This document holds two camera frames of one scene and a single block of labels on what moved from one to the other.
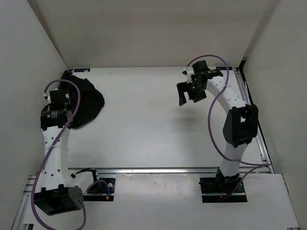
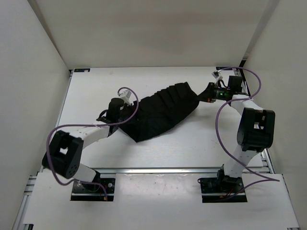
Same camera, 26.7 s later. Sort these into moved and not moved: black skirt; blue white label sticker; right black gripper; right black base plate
Moved: black skirt; right black gripper
Not moved: right black base plate; blue white label sticker
